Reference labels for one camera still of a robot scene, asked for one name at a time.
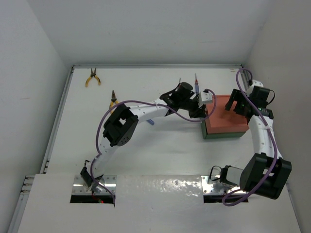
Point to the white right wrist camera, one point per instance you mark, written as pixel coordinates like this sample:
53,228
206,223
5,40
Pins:
252,84

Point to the metal base plate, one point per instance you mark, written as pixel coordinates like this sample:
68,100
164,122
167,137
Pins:
212,186
80,187

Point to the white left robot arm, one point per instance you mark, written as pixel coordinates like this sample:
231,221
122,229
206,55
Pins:
120,123

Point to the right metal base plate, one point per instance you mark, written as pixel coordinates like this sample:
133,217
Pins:
212,186

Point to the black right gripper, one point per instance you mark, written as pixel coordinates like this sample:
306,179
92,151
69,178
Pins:
236,95

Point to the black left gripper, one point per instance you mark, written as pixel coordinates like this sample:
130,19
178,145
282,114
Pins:
197,112

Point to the salmon red drawer box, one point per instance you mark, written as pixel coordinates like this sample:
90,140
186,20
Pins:
223,121

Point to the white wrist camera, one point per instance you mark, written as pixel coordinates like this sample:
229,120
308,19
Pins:
252,84
205,97

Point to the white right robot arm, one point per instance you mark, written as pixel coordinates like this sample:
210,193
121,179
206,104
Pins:
252,104

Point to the blue red screwdriver right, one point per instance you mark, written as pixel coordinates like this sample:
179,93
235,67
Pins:
196,84

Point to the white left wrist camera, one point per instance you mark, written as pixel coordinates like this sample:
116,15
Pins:
205,97

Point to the blue red screwdriver centre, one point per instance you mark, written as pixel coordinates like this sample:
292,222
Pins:
150,122

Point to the green drawer box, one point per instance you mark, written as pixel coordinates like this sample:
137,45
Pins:
207,135

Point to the white front cover board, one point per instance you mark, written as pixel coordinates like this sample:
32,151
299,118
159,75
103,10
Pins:
151,204

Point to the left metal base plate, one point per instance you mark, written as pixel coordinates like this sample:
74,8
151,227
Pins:
80,187

